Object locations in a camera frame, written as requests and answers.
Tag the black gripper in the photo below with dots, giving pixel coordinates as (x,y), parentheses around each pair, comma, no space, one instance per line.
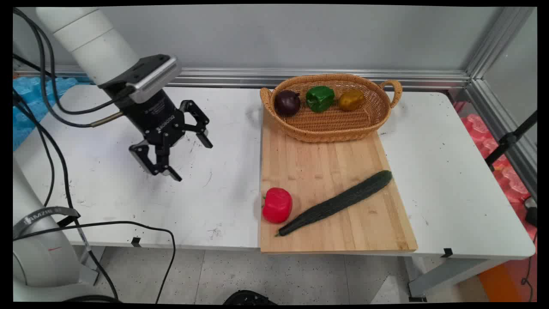
(152,116)

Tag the long dark green cucumber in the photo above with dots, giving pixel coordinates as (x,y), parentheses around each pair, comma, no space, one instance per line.
(339,201)

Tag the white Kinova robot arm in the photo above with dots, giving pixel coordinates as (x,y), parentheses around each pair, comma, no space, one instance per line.
(94,47)

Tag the black tape mark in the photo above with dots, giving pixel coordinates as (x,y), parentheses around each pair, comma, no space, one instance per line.
(136,242)
(447,252)

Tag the dark purple round fruit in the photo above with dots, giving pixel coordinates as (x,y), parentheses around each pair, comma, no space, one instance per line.
(287,104)

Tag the red bell pepper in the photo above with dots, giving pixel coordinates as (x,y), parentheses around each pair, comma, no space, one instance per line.
(277,206)

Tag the green bell pepper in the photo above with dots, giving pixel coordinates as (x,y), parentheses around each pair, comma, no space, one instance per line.
(320,98)

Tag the grey table leg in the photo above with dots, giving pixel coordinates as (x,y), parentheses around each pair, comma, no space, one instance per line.
(92,264)
(454,274)

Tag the wooden cutting board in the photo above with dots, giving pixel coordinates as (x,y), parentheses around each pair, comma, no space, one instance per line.
(326,171)

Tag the woven wicker basket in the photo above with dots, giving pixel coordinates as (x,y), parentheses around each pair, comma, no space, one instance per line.
(330,126)

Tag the blue foam sheet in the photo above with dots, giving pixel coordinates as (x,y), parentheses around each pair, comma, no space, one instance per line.
(30,94)

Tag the black round floor object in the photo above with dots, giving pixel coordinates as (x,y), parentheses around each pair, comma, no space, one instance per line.
(248,297)

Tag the black tripod stand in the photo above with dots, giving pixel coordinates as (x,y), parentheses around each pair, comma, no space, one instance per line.
(508,139)

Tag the red foam sheet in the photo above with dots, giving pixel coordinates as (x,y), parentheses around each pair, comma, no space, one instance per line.
(510,180)

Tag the orange floor mat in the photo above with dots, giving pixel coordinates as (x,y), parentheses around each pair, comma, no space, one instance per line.
(502,283)

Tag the small black device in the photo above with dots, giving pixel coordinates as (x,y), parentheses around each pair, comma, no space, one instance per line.
(532,214)

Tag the horizontal aluminium frame rail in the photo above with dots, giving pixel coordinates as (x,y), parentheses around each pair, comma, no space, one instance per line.
(257,77)

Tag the slanted aluminium frame rail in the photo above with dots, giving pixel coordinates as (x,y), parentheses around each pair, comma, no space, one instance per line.
(502,122)

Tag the upright aluminium frame post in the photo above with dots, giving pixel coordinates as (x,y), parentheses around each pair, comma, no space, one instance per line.
(497,38)

